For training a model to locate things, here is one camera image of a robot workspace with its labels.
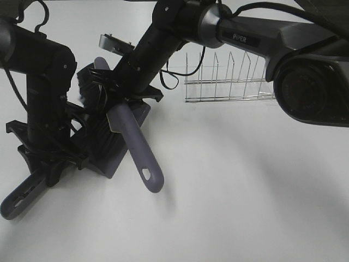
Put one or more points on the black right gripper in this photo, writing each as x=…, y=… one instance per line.
x=136, y=70

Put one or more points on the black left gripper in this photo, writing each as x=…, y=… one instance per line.
x=46, y=134

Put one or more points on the purple hand brush black bristles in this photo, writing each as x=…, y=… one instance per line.
x=113, y=128

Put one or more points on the purple plastic dustpan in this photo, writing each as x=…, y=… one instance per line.
x=21, y=197

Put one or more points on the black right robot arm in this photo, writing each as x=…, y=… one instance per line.
x=306, y=55

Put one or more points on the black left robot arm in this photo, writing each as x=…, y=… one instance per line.
x=31, y=53

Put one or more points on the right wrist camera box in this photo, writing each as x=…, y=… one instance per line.
x=115, y=45

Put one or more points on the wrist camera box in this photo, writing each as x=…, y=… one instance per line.
x=75, y=112
x=115, y=45

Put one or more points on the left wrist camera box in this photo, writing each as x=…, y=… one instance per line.
x=75, y=112

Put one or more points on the chrome wire dish rack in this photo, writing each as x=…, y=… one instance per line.
x=239, y=78

